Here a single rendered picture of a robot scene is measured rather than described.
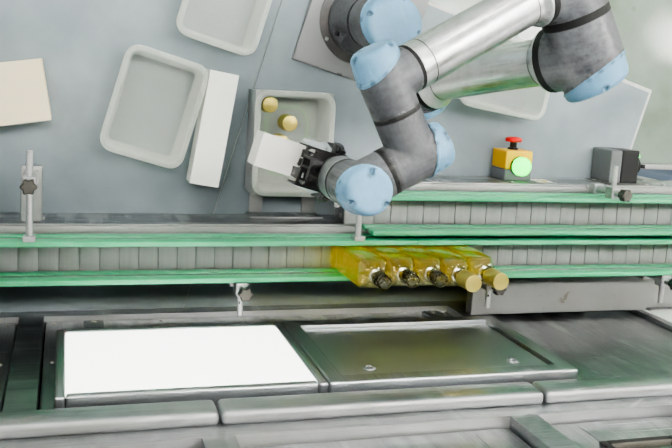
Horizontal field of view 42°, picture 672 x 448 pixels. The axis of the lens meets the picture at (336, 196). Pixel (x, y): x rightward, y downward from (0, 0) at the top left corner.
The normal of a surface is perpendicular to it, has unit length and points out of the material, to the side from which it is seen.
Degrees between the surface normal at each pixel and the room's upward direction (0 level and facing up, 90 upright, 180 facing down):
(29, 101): 0
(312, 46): 3
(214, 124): 0
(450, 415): 90
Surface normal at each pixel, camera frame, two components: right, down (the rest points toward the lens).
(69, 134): 0.29, 0.15
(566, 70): -0.65, 0.49
